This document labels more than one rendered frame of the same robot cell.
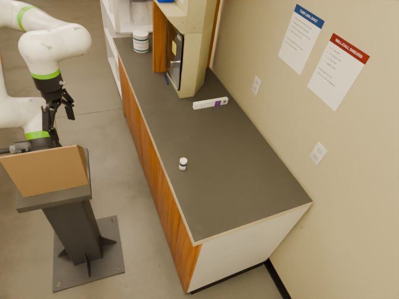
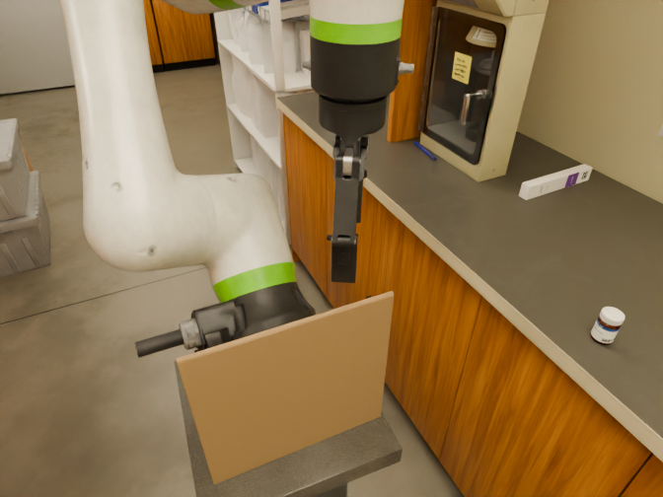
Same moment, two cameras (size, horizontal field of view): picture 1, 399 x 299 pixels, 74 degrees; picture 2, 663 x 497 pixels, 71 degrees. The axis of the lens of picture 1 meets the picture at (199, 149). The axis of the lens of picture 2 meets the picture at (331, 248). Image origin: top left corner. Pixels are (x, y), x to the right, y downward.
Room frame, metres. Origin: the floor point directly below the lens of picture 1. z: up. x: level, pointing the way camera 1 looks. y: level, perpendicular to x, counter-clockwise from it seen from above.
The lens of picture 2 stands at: (0.26, 0.57, 1.65)
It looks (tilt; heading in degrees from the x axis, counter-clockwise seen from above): 37 degrees down; 4
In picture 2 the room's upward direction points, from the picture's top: straight up
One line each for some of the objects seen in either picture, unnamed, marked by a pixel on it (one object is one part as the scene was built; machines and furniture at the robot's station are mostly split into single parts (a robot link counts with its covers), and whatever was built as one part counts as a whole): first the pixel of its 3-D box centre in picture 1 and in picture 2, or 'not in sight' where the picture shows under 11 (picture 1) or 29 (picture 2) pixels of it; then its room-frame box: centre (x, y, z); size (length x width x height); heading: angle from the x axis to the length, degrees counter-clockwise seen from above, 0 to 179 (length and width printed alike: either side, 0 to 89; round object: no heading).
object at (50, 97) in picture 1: (53, 96); (351, 130); (0.77, 0.58, 1.43); 0.08 x 0.07 x 0.09; 179
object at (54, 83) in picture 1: (48, 79); (357, 64); (0.77, 0.58, 1.51); 0.12 x 0.09 x 0.06; 89
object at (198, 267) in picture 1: (183, 145); (470, 295); (1.59, 0.14, 0.45); 2.05 x 0.67 x 0.90; 30
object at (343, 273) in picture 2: (53, 133); (343, 258); (0.70, 0.58, 1.30); 0.03 x 0.01 x 0.07; 89
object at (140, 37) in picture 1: (141, 41); not in sight; (2.18, 0.66, 1.02); 0.13 x 0.13 x 0.15
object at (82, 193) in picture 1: (56, 177); (278, 407); (0.74, 0.70, 0.92); 0.32 x 0.32 x 0.04; 26
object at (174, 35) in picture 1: (173, 55); (456, 87); (1.71, 0.29, 1.19); 0.30 x 0.01 x 0.40; 29
